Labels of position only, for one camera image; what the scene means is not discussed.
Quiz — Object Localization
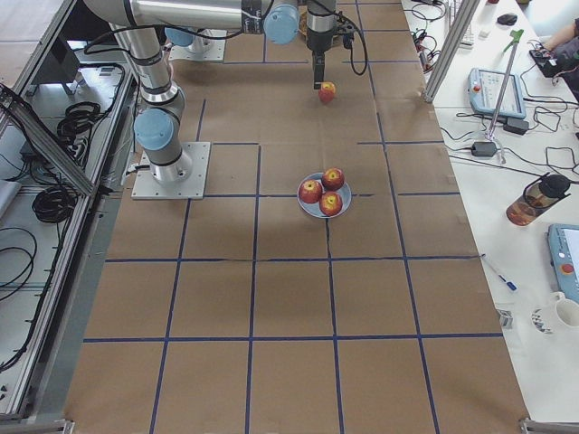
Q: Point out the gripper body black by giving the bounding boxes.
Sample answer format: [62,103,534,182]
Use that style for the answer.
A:
[306,0,337,52]

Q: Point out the red yellow apple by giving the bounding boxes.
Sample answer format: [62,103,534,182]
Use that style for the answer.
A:
[318,81,337,104]

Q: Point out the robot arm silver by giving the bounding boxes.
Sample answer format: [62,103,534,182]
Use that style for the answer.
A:
[164,27,213,52]
[86,1,300,184]

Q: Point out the wicker basket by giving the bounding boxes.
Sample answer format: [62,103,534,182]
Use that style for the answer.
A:
[299,11,308,36]

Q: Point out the red apple plate far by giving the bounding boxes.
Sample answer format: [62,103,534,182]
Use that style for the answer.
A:
[321,167,345,191]

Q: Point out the red apple plate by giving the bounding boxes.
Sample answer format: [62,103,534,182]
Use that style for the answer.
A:
[318,191,343,217]
[298,179,323,204]
[321,167,345,191]

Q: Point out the red apple plate left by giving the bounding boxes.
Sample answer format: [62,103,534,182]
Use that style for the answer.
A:
[298,179,323,204]

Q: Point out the red apple plate near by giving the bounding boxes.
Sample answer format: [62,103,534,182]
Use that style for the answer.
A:
[318,191,343,217]

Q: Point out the light blue plate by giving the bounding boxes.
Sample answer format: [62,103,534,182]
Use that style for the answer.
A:
[297,173,352,218]

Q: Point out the white keyboard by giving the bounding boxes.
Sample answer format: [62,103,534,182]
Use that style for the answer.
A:
[448,0,475,50]

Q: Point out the teach pendant blue grey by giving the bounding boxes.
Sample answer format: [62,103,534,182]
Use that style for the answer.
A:
[468,68,527,119]

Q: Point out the black power adapter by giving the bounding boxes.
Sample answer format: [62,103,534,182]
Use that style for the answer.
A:
[470,141,498,157]

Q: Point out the black computer mouse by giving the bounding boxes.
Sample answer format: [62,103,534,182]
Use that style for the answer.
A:
[496,13,518,26]

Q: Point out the metal rod green tip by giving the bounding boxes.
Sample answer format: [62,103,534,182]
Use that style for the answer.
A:
[485,29,524,165]

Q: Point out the glass teapot black lid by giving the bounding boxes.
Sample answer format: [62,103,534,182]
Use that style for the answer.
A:
[506,174,571,226]

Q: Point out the blue white pen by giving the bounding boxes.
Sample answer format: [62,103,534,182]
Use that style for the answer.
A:
[480,253,517,292]

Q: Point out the white mug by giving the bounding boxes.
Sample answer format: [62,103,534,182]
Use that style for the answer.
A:
[531,291,578,335]

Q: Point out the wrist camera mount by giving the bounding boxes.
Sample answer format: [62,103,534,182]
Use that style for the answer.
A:
[336,22,357,50]

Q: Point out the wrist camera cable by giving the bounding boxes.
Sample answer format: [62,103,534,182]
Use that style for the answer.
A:
[337,11,371,77]

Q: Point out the aluminium frame post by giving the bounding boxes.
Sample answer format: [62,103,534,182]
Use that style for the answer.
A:
[422,0,479,103]

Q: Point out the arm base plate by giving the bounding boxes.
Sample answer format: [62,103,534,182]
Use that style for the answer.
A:
[131,142,211,200]
[169,39,225,62]

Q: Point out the coiled black cables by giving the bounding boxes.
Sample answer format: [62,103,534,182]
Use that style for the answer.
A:
[32,183,78,226]

